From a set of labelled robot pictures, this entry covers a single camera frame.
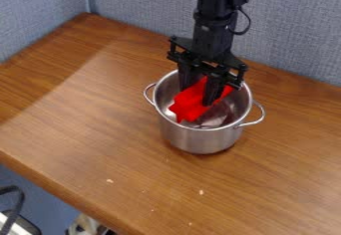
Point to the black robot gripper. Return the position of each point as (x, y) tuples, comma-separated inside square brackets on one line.
[(205, 55)]

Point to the red rectangular block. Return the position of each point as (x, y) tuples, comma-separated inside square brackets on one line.
[(187, 106)]

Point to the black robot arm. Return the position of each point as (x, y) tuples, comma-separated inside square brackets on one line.
[(215, 9)]

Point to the stainless steel pot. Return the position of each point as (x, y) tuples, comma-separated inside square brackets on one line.
[(218, 129)]

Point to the white object below table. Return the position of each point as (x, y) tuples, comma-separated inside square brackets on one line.
[(84, 225)]

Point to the black and grey corner object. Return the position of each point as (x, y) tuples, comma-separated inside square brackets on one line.
[(21, 227)]

